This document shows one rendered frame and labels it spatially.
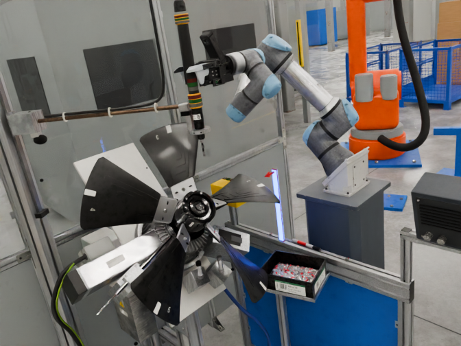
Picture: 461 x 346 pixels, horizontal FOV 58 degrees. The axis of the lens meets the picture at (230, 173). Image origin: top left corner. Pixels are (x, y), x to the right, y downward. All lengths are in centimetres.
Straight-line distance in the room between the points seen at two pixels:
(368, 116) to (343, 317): 350
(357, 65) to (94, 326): 411
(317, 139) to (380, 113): 321
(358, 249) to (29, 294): 142
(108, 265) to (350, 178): 105
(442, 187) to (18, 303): 167
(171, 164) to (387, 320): 98
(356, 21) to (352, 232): 361
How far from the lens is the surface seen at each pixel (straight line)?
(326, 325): 194
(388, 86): 496
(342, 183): 185
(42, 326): 211
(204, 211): 136
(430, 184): 136
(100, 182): 133
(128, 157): 170
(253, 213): 274
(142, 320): 178
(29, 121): 159
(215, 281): 156
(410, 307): 164
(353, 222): 184
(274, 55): 181
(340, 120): 185
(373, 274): 162
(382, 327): 177
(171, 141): 151
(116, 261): 138
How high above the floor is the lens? 176
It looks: 20 degrees down
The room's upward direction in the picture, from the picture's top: 8 degrees counter-clockwise
